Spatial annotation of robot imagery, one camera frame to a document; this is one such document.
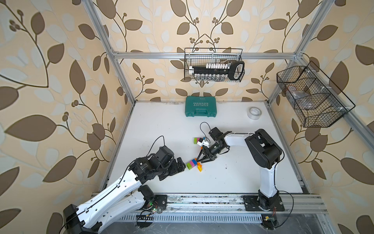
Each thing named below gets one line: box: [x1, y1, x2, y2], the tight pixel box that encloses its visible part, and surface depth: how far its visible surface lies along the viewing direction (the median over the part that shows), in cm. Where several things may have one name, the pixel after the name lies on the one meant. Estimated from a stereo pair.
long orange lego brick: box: [197, 162, 203, 173], surface depth 86 cm
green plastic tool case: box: [184, 96, 217, 118], surface depth 114 cm
